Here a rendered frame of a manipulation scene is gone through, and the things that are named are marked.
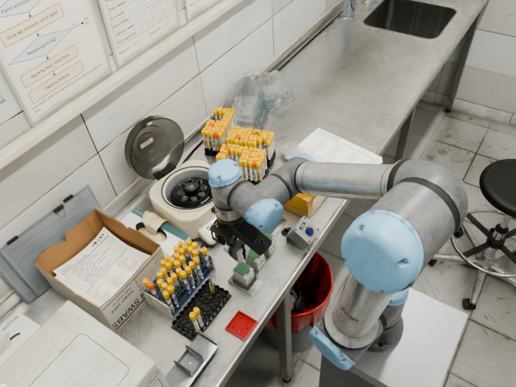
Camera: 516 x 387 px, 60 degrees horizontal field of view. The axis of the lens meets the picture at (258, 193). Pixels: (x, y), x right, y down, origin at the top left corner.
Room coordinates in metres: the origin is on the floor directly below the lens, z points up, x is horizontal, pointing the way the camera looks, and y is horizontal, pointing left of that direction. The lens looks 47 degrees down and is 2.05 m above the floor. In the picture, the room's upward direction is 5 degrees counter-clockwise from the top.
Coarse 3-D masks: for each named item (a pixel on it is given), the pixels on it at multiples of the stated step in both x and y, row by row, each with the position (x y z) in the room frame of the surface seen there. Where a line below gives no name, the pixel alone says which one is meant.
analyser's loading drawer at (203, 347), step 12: (204, 336) 0.55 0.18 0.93; (192, 348) 0.53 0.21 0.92; (204, 348) 0.52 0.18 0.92; (216, 348) 0.52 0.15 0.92; (180, 360) 0.49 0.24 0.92; (192, 360) 0.49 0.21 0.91; (204, 360) 0.49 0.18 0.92; (168, 372) 0.47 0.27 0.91; (180, 372) 0.46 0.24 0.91; (192, 372) 0.46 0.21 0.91; (180, 384) 0.43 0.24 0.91
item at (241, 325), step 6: (240, 312) 0.63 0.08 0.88; (234, 318) 0.62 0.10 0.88; (240, 318) 0.62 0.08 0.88; (246, 318) 0.62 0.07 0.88; (252, 318) 0.61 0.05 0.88; (228, 324) 0.60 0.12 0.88; (234, 324) 0.60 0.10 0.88; (240, 324) 0.60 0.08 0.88; (246, 324) 0.60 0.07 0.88; (252, 324) 0.60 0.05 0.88; (228, 330) 0.58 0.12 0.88; (234, 330) 0.58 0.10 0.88; (240, 330) 0.58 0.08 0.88; (246, 330) 0.58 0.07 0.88; (252, 330) 0.58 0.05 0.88; (240, 336) 0.56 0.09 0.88; (246, 336) 0.56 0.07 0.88
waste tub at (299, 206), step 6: (294, 198) 0.99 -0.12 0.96; (300, 198) 0.97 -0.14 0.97; (312, 198) 0.97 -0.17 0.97; (318, 198) 1.00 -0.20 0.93; (324, 198) 1.03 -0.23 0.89; (288, 204) 1.00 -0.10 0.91; (294, 204) 0.99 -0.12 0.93; (300, 204) 0.97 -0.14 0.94; (306, 204) 0.96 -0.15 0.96; (312, 204) 0.97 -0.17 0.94; (318, 204) 1.00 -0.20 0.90; (288, 210) 1.00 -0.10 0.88; (294, 210) 0.99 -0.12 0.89; (300, 210) 0.97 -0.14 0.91; (306, 210) 0.96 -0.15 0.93; (312, 210) 0.97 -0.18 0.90; (300, 216) 0.97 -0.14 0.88; (306, 216) 0.96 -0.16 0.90
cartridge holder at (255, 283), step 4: (232, 276) 0.75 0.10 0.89; (228, 280) 0.74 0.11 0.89; (232, 280) 0.74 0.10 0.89; (236, 280) 0.72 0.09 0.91; (252, 280) 0.72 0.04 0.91; (256, 280) 0.73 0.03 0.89; (260, 280) 0.73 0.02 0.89; (232, 284) 0.73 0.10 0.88; (236, 284) 0.72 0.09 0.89; (240, 284) 0.71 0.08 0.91; (248, 284) 0.71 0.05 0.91; (252, 284) 0.72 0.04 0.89; (256, 284) 0.72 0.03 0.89; (260, 284) 0.72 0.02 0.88; (240, 288) 0.71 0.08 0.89; (244, 288) 0.70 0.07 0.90; (248, 288) 0.70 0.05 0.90; (252, 288) 0.71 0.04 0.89; (256, 288) 0.70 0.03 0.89; (244, 292) 0.70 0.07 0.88; (248, 292) 0.69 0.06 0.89; (252, 292) 0.69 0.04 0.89
